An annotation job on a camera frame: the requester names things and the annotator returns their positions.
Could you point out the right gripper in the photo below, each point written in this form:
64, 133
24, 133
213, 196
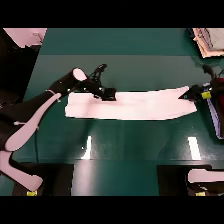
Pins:
200, 93

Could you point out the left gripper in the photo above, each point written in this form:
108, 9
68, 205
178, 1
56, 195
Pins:
107, 94

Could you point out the white T-shirt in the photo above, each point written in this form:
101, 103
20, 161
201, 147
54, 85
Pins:
133, 106

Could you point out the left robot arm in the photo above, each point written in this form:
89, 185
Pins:
30, 123

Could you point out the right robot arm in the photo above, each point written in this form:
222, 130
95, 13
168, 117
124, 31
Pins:
205, 175

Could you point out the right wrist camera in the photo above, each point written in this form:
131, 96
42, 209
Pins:
207, 70

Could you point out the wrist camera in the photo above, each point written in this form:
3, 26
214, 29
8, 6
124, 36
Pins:
97, 71
207, 70

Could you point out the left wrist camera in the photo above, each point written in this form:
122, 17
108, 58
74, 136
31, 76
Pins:
97, 71

